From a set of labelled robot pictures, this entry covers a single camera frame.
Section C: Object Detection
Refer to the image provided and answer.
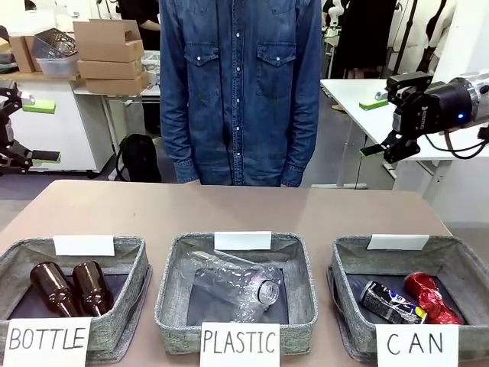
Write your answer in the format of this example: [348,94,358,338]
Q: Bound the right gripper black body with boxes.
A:
[390,76,478,138]

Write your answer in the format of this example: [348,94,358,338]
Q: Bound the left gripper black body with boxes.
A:
[0,109,15,149]

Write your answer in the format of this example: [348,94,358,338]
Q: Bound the brown glass bottle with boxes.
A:
[29,261,80,319]
[71,260,115,318]

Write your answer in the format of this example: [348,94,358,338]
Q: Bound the crushed red drink can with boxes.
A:
[403,271,465,326]

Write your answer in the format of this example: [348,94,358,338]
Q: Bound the crushed black drink can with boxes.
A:
[360,280,429,326]

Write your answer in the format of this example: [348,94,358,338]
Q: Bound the person's left denim forearm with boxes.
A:
[280,110,322,189]

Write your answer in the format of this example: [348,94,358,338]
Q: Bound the person's right denim forearm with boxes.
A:
[160,110,200,185]

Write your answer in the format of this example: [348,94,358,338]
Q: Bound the grey fabric can basket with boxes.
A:
[325,234,489,363]

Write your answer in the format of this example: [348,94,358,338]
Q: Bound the grey fabric bottle basket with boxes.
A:
[0,236,154,363]

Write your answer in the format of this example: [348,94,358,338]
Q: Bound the white CAN paper label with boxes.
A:
[375,324,460,367]

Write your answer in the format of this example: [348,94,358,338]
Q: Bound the grey fabric plastic basket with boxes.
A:
[154,231,321,356]

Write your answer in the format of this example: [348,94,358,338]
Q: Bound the white cabinet bench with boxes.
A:
[0,71,118,175]

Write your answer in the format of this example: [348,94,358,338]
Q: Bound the black tripod stand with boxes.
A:
[392,0,419,76]

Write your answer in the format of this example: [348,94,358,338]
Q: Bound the clear plastic storage bin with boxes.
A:
[31,28,82,78]

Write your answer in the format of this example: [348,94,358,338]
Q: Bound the white office table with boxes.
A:
[319,77,489,200]

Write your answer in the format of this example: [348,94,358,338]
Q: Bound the small upright cardboard box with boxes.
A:
[8,34,44,74]

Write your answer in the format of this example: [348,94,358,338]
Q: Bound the bystander in white jacket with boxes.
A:
[419,0,458,74]

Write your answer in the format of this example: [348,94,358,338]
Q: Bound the bystander in black dress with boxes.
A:
[335,0,395,80]

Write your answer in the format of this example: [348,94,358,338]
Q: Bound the flat closed cardboard box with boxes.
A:
[77,56,145,80]
[83,71,151,96]

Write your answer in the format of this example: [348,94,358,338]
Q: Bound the white folded card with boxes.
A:
[365,233,431,252]
[52,234,116,258]
[213,230,274,252]

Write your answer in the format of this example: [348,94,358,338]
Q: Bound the large open cardboard box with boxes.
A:
[72,18,145,63]

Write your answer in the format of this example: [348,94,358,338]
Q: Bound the black backpack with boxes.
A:
[113,132,163,184]

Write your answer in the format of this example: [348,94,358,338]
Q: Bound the bystander in black shirt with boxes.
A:
[116,0,162,41]

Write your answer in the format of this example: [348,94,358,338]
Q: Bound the person in denim shirt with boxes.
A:
[157,0,322,189]

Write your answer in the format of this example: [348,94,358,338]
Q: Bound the white BOTTLE paper label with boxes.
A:
[0,316,93,367]

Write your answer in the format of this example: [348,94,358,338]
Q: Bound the clear crushed plastic bottle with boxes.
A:
[186,249,286,297]
[228,267,286,324]

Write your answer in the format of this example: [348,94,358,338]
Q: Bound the white PLASTIC paper label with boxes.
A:
[199,321,281,367]

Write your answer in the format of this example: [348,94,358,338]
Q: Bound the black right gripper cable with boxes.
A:
[423,125,489,161]

